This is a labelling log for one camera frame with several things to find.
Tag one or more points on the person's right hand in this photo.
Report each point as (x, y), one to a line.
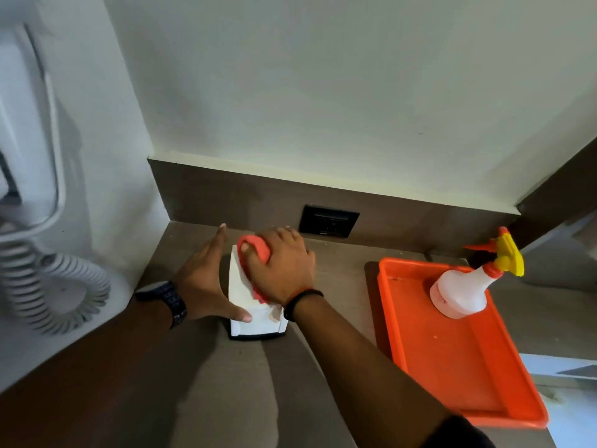
(285, 270)

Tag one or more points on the person's left hand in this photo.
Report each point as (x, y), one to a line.
(200, 286)

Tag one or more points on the person's left thumb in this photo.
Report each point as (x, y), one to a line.
(237, 314)

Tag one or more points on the person's right thumb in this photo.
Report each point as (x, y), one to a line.
(252, 262)

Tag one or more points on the white box with black base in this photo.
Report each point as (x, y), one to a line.
(254, 319)

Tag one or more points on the red cleaning cloth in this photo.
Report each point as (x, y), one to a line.
(257, 244)

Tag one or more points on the person's left forearm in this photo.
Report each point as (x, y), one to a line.
(88, 373)

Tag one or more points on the person's right forearm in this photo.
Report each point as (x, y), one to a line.
(364, 382)

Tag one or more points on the black wristband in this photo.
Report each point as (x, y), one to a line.
(298, 300)

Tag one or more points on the black wrist watch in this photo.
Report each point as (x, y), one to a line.
(169, 298)

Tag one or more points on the white spray bottle yellow nozzle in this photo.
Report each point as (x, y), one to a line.
(459, 291)

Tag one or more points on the orange plastic tray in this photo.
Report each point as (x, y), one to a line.
(447, 363)

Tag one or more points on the black sleeve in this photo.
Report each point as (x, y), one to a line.
(459, 436)

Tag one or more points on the black wall socket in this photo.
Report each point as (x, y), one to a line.
(329, 221)

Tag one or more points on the white wall hair dryer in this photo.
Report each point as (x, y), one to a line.
(25, 149)

